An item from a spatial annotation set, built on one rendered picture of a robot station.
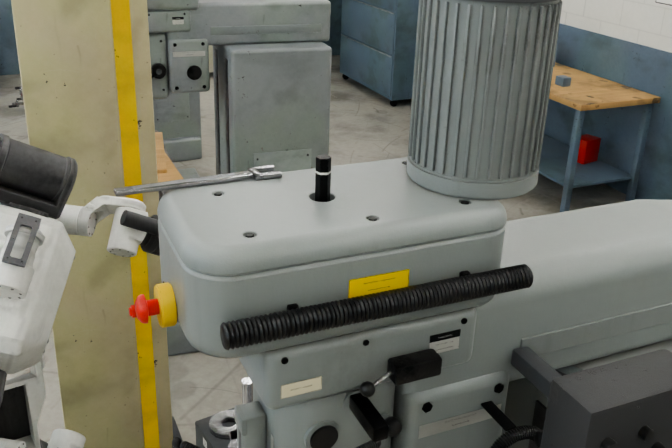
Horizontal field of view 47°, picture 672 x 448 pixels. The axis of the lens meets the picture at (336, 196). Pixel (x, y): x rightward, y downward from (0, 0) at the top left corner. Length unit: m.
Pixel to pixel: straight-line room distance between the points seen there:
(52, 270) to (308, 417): 0.57
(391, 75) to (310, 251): 7.53
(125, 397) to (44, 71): 1.35
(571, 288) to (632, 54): 5.36
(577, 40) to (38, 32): 5.18
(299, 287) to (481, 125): 0.34
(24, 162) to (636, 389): 1.09
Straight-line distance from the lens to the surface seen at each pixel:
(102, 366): 3.20
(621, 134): 6.69
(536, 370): 1.23
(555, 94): 6.00
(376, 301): 1.01
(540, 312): 1.26
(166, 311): 1.06
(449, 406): 1.24
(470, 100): 1.08
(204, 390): 3.89
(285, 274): 0.97
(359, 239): 1.00
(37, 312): 1.44
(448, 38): 1.07
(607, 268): 1.32
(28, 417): 1.91
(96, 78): 2.74
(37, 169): 1.52
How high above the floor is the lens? 2.31
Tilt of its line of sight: 22 degrees down
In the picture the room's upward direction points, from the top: 2 degrees clockwise
